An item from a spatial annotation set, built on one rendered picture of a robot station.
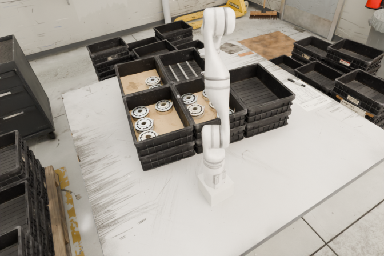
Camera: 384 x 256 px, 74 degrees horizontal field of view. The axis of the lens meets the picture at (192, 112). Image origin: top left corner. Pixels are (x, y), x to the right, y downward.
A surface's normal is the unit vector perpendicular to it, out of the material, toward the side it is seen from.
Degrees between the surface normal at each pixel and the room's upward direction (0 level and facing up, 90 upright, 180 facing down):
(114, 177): 0
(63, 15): 90
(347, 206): 0
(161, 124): 0
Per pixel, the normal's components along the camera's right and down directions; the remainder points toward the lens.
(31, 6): 0.48, 0.55
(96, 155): -0.06, -0.75
